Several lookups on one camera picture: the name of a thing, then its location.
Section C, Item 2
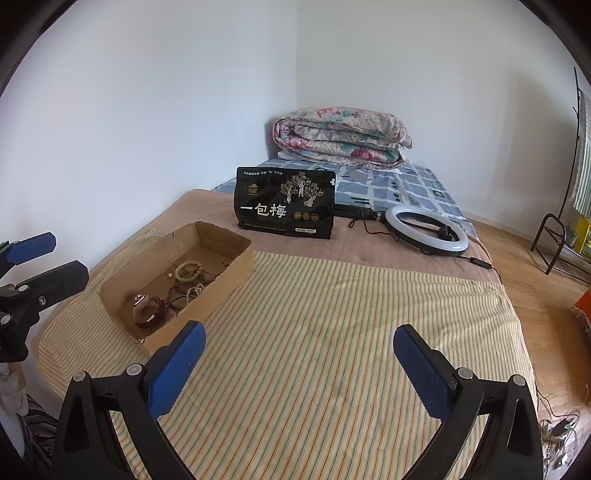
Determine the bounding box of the white ring light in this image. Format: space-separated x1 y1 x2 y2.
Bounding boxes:
384 204 469 257

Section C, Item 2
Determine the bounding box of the black metal shoe rack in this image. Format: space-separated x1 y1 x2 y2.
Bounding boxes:
530 213 591 278

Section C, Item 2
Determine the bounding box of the brown blanket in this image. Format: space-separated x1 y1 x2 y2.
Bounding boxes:
88 187 504 287

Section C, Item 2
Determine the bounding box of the black tripod stand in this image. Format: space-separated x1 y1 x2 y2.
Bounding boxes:
333 205 379 222

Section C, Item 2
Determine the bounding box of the white power strip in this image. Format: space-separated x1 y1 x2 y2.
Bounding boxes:
538 406 583 457

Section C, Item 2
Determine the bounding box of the person's left hand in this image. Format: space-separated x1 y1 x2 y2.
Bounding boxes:
0 364 28 416

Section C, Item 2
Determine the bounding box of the folded floral quilt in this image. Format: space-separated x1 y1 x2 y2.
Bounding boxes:
272 107 414 167

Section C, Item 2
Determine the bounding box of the blue checked bedsheet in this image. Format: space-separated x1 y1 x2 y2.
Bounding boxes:
211 157 476 236

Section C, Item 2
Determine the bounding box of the black printed bag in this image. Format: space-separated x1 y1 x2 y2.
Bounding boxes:
233 166 338 241

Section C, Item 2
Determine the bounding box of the yellow box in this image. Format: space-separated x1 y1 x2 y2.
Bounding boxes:
566 217 591 259

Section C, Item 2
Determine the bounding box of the black ring light cable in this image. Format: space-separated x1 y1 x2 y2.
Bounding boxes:
422 249 504 284

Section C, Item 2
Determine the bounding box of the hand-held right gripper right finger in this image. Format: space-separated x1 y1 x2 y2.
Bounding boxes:
392 324 541 480

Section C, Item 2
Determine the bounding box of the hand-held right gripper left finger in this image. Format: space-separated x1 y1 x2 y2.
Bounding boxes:
54 320 207 480

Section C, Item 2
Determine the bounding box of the grey striped cloth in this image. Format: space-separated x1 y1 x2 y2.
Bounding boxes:
18 392 63 480

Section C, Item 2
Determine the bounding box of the brown bead necklace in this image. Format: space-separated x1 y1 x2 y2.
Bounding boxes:
164 277 218 319

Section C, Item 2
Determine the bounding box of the cardboard box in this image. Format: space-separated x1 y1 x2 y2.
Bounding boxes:
99 220 256 356

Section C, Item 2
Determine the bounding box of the pale bead bracelet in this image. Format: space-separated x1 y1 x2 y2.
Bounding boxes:
174 261 204 282

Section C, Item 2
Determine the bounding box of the striped beige cloth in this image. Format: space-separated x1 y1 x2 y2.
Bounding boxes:
37 228 539 480

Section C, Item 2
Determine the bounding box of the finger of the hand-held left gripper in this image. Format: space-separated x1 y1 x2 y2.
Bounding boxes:
0 260 90 340
0 232 57 278

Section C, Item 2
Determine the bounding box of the brown strap wristwatch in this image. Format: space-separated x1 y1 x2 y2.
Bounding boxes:
131 294 167 329

